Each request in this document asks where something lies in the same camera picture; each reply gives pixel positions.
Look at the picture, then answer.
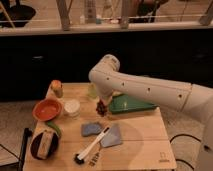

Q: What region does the dark grape bunch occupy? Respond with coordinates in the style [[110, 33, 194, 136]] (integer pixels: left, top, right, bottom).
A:
[[96, 101, 108, 116]]

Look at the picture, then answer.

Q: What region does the green translucent cup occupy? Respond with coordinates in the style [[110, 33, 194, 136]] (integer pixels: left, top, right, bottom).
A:
[[88, 84, 97, 99]]

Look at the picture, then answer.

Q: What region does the cream rectangular block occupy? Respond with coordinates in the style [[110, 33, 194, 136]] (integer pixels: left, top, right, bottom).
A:
[[37, 130, 54, 159]]

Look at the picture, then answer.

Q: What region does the green pepper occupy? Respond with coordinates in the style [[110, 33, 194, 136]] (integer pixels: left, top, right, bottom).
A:
[[45, 121, 61, 138]]

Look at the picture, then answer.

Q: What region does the white paper cup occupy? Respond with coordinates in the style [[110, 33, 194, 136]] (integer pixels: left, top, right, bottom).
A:
[[64, 99, 80, 117]]

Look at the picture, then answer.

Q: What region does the orange bowl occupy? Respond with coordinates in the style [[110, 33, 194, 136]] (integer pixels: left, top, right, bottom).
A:
[[32, 99, 62, 121]]

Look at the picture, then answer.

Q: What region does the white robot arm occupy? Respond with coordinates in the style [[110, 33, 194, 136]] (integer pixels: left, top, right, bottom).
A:
[[88, 54, 213, 171]]

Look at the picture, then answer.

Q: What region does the blue-grey cloth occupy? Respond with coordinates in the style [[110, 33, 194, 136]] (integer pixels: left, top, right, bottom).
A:
[[100, 124, 123, 148]]

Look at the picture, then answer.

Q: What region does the green plastic tray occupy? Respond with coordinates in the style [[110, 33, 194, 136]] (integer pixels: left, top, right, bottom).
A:
[[108, 94, 157, 115]]

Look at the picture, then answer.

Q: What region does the black round pan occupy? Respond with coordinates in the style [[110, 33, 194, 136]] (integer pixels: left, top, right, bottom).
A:
[[0, 5, 36, 27]]

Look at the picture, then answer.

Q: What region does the white handled black brush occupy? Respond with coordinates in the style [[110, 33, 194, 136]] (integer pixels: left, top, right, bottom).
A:
[[74, 127, 109, 165]]

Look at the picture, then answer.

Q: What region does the black chair frame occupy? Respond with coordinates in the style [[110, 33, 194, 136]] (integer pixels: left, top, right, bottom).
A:
[[0, 128, 32, 171]]

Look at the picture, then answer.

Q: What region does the blue sponge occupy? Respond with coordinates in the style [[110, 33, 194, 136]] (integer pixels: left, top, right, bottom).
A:
[[81, 122, 102, 137]]

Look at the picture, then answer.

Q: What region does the orange topped bottle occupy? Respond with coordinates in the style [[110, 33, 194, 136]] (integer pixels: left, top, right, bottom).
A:
[[51, 80, 63, 98]]

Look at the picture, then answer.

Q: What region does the black cable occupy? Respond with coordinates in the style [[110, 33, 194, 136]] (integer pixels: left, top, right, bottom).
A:
[[169, 133, 203, 171]]

